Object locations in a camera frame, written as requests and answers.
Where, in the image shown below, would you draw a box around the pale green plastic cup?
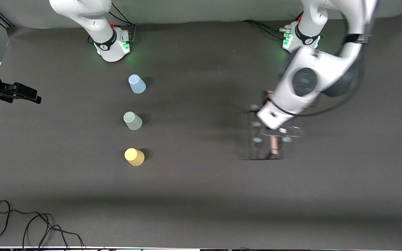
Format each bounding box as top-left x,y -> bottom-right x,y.
123,112 -> 143,131

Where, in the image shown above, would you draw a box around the yellow plastic cup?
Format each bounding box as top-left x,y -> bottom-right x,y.
124,148 -> 145,167

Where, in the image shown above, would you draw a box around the black wire cup holder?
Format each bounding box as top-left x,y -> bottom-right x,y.
248,90 -> 303,161

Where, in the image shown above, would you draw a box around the light blue plastic cup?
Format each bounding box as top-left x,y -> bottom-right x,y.
128,74 -> 147,94

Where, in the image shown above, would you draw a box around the dark metal frame rail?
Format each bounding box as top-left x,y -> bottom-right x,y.
0,3 -> 15,28

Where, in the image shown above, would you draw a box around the loose black cable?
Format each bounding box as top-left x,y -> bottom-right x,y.
0,200 -> 85,250

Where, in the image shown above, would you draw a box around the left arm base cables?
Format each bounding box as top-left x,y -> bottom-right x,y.
241,10 -> 303,40

